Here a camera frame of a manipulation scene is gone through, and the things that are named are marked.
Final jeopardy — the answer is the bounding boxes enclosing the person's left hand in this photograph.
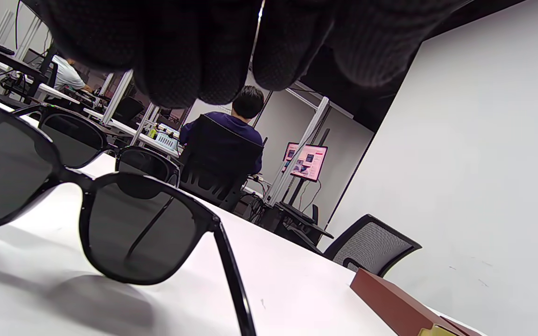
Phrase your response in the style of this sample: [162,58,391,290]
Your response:
[21,0,476,110]

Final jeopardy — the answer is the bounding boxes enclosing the aluminium frame post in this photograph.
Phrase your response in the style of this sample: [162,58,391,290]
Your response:
[263,96,331,207]

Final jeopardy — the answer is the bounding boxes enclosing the black computer desk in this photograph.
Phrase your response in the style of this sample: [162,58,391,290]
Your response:
[269,200,336,243]

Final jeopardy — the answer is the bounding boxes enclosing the black office chair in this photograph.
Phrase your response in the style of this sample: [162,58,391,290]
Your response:
[177,114,265,213]

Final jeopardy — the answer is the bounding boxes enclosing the black mesh armchair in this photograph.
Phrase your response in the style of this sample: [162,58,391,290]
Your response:
[322,213,423,279]

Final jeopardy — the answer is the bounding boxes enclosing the computer monitor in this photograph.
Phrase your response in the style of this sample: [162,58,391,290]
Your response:
[282,142,329,183]

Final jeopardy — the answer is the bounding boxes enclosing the black sunglasses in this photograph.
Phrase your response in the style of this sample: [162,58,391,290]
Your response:
[11,103,182,188]
[0,93,258,336]

